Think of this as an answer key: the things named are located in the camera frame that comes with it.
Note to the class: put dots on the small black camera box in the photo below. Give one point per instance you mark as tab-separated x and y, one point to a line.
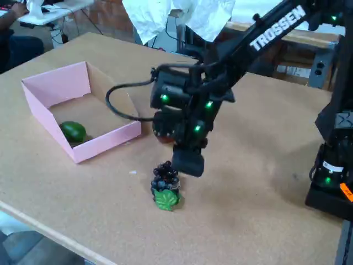
165	124

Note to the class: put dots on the person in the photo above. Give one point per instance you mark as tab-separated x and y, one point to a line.
16	52

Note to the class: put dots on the red toy pomegranate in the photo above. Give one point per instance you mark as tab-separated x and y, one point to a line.
165	140

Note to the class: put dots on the white crumpled bag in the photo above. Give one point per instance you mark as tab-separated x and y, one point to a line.
35	9

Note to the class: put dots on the black toy grapes with leaf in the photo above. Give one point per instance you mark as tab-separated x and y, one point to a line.
164	190

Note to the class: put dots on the pink cardboard box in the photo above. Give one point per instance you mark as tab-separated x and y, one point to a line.
107	143

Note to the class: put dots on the white crumpled sheet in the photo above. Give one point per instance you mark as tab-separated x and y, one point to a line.
149	16

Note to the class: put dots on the white background table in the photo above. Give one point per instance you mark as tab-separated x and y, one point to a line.
60	11

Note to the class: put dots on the round green toy fruit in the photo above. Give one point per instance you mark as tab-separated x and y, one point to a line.
73	132

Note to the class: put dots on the cardboard box with white label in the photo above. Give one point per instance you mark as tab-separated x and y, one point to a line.
293	72

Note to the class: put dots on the wooden workbench with metal leg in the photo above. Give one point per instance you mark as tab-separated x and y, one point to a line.
303	38

